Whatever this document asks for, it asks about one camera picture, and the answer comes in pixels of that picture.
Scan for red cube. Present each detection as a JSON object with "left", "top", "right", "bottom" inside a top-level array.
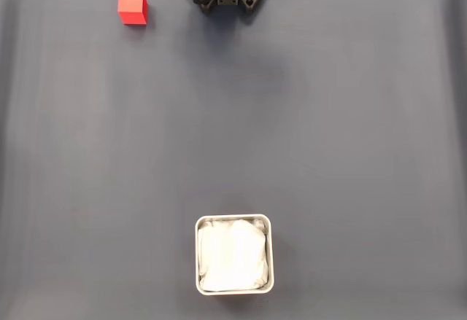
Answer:
[{"left": 117, "top": 0, "right": 150, "bottom": 26}]

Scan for beige square box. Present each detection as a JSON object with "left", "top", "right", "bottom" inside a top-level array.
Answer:
[{"left": 194, "top": 214, "right": 275, "bottom": 296}]

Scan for white crumpled cloth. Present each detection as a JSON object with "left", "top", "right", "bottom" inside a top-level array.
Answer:
[{"left": 198, "top": 218, "right": 271, "bottom": 292}]

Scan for dark blue-grey mat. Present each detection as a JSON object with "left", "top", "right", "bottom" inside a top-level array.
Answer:
[{"left": 0, "top": 0, "right": 467, "bottom": 320}]

